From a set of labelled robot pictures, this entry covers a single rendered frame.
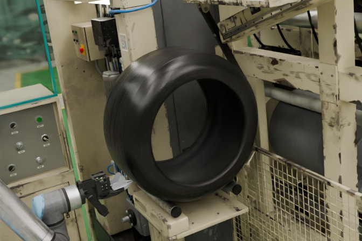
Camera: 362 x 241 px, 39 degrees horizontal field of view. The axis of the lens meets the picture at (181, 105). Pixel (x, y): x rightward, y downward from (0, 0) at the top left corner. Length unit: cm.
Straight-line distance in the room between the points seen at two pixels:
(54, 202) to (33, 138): 70
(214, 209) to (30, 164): 93
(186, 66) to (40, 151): 99
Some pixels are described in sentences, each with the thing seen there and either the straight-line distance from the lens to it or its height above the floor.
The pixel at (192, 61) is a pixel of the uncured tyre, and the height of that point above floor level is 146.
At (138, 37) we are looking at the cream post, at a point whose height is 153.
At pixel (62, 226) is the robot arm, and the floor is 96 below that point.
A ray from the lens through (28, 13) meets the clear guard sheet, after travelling 239.
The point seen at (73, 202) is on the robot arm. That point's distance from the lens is 187.
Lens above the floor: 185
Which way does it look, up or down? 17 degrees down
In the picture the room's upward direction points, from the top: 7 degrees counter-clockwise
